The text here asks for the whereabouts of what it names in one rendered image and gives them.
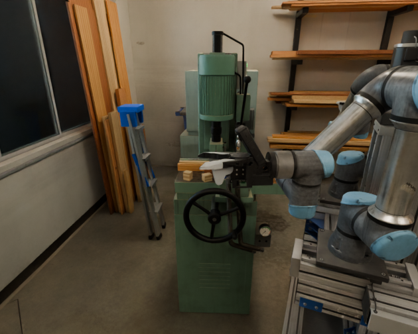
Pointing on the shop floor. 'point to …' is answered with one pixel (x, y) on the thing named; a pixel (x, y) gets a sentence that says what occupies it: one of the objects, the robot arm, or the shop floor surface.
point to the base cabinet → (213, 267)
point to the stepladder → (133, 112)
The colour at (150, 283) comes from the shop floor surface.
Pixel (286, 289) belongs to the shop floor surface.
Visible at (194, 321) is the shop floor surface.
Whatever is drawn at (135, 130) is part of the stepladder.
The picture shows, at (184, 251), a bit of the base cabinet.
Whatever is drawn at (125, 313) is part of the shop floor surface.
